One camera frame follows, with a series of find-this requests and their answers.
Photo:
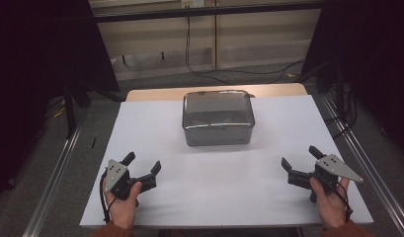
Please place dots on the black curtain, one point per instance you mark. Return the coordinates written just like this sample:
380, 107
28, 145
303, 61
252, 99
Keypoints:
380, 59
31, 65

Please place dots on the person's right hand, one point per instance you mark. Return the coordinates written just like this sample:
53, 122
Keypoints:
329, 209

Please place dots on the black horizontal bar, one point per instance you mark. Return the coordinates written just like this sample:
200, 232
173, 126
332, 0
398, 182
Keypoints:
206, 11

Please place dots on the white board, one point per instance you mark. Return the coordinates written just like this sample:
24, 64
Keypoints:
216, 184

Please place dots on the small black floor object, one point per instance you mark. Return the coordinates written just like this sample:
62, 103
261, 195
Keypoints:
94, 142

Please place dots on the white wall outlet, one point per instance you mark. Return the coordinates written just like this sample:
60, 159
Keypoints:
192, 3

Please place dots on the clear grey box lid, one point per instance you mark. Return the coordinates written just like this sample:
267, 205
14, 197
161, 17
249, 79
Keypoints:
217, 107

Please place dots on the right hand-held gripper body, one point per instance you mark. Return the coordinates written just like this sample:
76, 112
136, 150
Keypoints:
331, 164

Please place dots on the wooden table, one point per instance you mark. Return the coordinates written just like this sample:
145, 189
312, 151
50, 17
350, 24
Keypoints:
156, 94

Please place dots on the metal floor rail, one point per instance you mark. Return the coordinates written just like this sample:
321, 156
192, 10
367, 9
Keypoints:
53, 184
370, 164

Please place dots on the grey plastic storage box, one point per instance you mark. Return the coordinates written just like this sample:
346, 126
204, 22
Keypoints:
217, 136

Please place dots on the person's left hand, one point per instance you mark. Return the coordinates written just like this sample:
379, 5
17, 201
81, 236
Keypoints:
123, 210

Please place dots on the black metal stand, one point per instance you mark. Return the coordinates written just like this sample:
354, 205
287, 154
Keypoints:
70, 108

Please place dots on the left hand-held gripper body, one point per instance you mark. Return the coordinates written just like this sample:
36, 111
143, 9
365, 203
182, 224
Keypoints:
119, 184

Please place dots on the yellow floor object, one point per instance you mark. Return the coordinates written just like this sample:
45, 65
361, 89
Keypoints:
60, 112

